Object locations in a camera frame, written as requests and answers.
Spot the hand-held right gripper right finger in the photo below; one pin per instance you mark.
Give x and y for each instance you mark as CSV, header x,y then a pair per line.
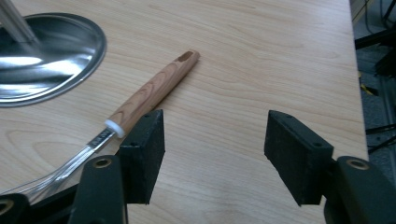
x,y
295,155

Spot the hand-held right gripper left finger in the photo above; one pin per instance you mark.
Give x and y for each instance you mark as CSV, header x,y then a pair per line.
x,y
141,155

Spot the steel utensil stand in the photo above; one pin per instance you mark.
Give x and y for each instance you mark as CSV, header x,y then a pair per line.
x,y
62,62

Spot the yellow-black tape strip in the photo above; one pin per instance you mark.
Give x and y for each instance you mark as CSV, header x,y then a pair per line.
x,y
369,90

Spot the black stand frame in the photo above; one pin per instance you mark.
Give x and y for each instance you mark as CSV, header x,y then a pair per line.
x,y
376,38

